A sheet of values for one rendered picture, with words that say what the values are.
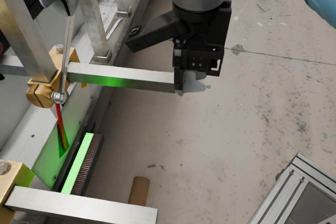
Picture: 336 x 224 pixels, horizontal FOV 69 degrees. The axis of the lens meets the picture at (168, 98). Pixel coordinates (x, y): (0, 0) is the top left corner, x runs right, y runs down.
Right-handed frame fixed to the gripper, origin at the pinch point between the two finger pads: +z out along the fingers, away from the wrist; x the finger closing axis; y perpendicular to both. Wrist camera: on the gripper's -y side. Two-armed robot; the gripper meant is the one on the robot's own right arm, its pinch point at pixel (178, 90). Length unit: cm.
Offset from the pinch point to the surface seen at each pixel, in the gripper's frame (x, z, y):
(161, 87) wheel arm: -1.5, -2.1, -3.4
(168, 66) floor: 94, 82, -17
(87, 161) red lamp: -13.1, 12.2, -18.3
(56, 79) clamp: -4.5, -4.3, -23.4
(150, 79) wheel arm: -1.0, -3.6, -5.5
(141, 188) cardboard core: 3, 75, -16
